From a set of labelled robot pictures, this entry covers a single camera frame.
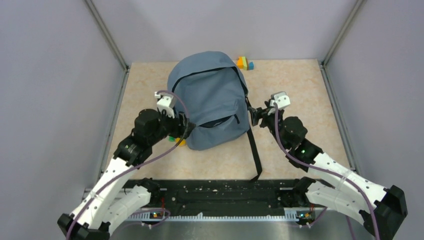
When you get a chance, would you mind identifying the blue student backpack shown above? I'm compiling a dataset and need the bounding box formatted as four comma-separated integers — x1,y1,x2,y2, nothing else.
167,51,263,182

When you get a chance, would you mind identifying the orange yellow eraser block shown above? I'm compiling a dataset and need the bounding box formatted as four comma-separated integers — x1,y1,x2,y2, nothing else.
175,138,187,147

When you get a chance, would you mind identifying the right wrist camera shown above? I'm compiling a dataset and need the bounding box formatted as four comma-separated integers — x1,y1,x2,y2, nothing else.
268,91,291,115

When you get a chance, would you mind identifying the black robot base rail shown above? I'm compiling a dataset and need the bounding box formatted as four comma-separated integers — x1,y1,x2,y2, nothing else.
125,178,335,220

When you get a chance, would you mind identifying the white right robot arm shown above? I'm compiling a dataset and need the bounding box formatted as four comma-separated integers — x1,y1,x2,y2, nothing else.
249,106,408,240

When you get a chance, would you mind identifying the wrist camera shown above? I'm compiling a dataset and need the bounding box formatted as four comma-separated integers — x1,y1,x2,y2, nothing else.
268,91,291,115
154,91,177,119

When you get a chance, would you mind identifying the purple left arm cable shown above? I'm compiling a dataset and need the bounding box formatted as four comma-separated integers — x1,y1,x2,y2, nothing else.
65,90,191,240

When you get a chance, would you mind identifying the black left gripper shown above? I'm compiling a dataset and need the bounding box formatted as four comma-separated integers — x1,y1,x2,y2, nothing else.
149,107,196,145

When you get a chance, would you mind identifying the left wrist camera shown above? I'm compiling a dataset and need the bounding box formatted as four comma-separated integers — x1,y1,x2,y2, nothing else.
154,91,177,119

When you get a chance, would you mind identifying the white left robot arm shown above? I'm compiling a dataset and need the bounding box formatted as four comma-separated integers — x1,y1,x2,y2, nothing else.
57,108,196,240

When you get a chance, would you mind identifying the colourful sticky note stack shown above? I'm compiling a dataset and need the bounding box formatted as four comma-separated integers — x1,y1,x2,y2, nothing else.
236,56,255,71

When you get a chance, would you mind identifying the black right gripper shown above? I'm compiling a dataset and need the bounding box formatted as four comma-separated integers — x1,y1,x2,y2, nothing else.
249,100,289,150

